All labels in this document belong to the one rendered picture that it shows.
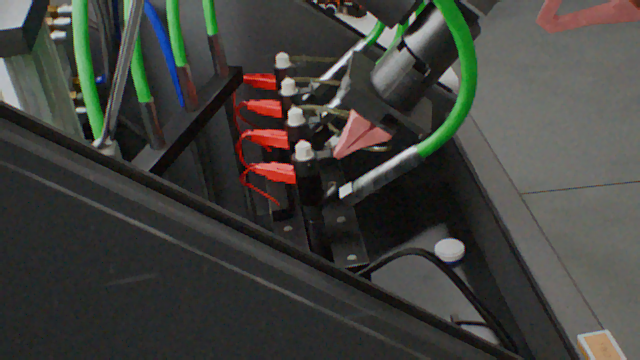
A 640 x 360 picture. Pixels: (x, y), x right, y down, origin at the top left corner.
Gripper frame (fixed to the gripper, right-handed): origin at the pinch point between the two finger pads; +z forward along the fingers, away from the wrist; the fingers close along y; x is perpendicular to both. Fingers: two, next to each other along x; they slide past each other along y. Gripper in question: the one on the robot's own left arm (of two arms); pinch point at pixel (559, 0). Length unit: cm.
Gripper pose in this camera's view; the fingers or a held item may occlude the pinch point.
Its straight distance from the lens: 68.8
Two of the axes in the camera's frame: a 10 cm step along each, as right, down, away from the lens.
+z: -4.7, 4.0, 7.9
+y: -3.9, 7.0, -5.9
